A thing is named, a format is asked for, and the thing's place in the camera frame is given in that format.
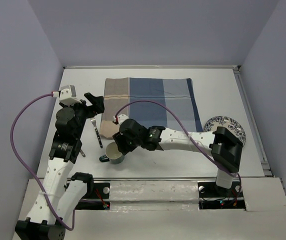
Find fork with black handle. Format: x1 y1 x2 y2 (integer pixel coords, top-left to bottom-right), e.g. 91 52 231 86
90 117 103 149

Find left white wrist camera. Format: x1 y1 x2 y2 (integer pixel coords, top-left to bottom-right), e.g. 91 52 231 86
58 85 81 106

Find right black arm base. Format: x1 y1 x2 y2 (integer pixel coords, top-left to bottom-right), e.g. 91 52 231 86
197 181 246 210

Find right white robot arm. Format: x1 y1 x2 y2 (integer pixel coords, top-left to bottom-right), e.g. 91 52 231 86
112 115 243 196

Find dark green mug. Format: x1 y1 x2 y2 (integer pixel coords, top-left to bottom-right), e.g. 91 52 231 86
99 142 125 165

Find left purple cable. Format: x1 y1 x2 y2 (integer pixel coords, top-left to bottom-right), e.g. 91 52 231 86
9 91 108 231

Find blue beige checked cloth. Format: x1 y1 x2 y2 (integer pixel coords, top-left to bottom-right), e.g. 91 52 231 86
99 77 203 139

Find knife with black handle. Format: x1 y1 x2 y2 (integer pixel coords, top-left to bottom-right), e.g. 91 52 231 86
80 149 86 158

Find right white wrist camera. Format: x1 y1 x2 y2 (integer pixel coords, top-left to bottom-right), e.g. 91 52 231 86
112 114 129 125

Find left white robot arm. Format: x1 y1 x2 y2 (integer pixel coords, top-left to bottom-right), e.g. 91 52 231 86
10 90 105 240

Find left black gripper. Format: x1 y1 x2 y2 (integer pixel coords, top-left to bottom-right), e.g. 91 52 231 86
59 93 104 139

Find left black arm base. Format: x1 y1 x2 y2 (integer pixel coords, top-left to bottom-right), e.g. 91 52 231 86
76 182 111 211

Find blue floral plate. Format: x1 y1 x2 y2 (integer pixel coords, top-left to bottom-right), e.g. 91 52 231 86
203 115 246 146

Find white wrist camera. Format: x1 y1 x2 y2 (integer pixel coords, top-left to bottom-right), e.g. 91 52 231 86
112 114 129 125
58 85 81 106

